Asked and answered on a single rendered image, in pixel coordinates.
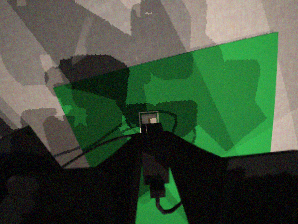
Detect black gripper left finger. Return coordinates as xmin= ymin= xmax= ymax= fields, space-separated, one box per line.
xmin=6 ymin=133 xmax=142 ymax=224

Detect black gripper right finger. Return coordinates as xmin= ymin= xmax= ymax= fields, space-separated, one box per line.
xmin=164 ymin=131 xmax=298 ymax=224

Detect green circuit board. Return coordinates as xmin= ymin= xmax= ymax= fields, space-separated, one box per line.
xmin=53 ymin=32 xmax=279 ymax=224

